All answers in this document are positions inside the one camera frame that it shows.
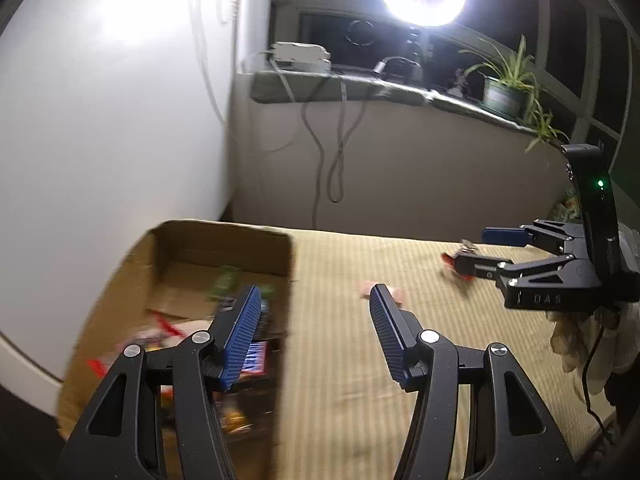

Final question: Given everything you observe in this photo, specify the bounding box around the green snack packet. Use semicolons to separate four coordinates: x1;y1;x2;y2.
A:
207;267;276;306

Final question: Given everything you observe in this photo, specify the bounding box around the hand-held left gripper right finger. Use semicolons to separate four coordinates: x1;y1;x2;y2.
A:
369;284;576;480

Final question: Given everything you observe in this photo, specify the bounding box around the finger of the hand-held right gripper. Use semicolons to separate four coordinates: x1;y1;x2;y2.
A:
481;219;586;256
452;252;576;281

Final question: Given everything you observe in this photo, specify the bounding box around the dark candy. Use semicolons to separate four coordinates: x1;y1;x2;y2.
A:
440;240;481;281

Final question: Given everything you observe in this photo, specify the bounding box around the black tripod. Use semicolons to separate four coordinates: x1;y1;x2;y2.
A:
400;25;431;86

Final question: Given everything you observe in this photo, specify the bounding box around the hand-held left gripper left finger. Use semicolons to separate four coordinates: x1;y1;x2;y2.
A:
59;285;263;480

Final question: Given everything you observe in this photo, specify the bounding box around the green snack bag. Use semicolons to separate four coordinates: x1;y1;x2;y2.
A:
552;190;583;223

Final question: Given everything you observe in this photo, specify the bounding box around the person's right hand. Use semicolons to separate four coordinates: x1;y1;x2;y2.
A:
545;305;636;396

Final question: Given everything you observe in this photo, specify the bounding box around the potted spider plant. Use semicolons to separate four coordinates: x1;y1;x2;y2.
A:
457;35;571;153

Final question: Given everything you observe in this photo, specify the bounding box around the striped blanket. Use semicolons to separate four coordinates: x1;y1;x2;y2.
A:
280;227;621;480

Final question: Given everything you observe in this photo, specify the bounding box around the pink clear snack packet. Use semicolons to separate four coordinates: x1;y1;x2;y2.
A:
356;280;408;306

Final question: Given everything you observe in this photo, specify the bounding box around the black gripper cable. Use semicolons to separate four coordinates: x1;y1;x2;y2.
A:
582;325;621;441

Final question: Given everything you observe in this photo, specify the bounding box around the brown chocolate bar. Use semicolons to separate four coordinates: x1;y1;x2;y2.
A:
235;340;273;378

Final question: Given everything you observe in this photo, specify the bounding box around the cardboard box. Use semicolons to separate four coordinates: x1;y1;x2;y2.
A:
56;219;296;480

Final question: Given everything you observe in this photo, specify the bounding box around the small figurine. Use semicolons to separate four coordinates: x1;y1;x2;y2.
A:
450;67;473;96

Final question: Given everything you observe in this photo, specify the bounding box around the white power box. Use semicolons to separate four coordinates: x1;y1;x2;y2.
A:
270;41;332;73

